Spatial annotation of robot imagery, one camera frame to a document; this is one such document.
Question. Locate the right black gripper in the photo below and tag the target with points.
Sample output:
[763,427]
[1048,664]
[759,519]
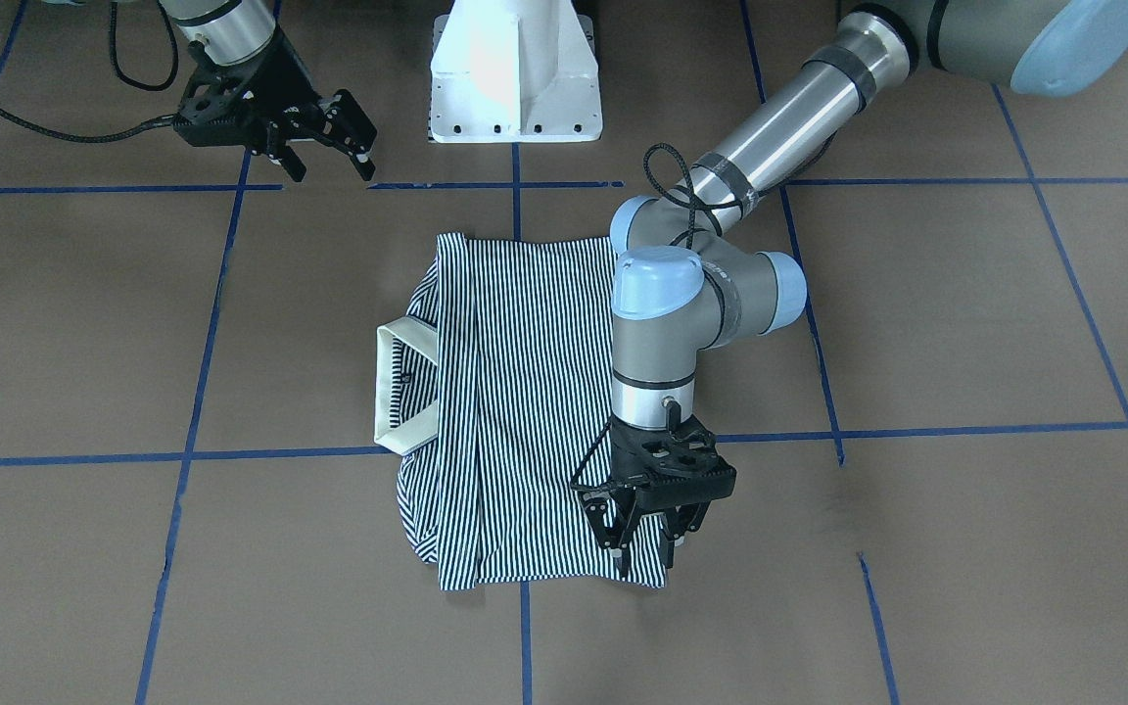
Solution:
[282,87]

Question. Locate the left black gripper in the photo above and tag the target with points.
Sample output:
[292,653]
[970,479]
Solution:
[626,457]

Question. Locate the navy white striped polo shirt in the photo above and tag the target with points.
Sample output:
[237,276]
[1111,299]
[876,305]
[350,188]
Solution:
[492,388]

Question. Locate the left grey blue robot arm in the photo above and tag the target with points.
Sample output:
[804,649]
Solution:
[958,355]

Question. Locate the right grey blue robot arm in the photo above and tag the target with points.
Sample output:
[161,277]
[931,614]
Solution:
[232,30]

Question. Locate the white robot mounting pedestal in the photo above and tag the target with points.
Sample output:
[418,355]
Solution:
[514,72]

